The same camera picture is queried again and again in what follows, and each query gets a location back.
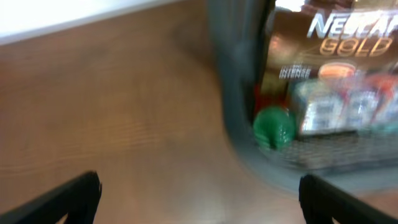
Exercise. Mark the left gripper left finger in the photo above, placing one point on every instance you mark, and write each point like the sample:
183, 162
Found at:
77, 200

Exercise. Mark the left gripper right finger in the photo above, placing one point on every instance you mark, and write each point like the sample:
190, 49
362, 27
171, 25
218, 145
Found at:
323, 203

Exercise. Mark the green lid jar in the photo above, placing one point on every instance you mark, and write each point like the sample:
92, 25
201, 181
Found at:
274, 127

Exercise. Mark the brown Nescafe Gold bag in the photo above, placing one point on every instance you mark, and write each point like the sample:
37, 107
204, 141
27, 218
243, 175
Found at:
329, 39

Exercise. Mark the Kleenex tissue multipack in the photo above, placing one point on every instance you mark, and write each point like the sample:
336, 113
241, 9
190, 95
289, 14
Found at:
335, 105

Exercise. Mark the spaghetti pack red yellow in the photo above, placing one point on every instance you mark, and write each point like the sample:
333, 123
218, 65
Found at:
262, 100

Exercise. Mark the grey plastic basket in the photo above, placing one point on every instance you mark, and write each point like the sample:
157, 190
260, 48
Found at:
351, 161

